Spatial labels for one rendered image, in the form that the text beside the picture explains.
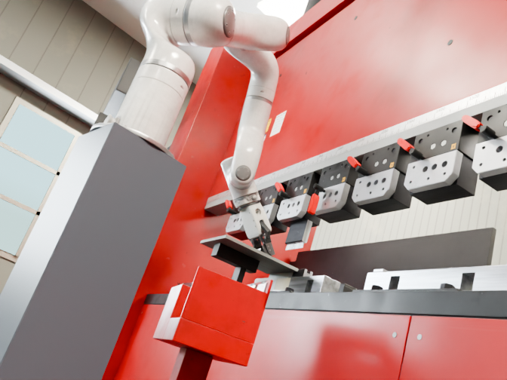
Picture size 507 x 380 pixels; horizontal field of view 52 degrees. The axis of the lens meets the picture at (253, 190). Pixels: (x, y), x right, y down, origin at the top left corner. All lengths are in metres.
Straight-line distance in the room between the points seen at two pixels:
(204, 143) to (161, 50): 1.43
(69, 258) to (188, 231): 1.53
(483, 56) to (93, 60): 4.33
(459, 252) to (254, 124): 0.82
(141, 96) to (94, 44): 4.25
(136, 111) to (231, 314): 0.46
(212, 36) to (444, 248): 1.15
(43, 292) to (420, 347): 0.65
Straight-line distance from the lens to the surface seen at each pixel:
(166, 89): 1.15
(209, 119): 2.64
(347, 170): 1.58
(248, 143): 1.59
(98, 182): 1.01
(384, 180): 1.43
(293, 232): 1.75
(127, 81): 2.73
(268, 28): 1.56
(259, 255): 1.56
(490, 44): 1.43
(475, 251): 1.88
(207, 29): 1.24
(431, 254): 2.00
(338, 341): 1.14
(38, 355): 0.99
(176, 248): 2.44
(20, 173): 4.85
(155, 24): 1.28
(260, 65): 1.70
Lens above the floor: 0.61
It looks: 21 degrees up
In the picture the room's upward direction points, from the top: 19 degrees clockwise
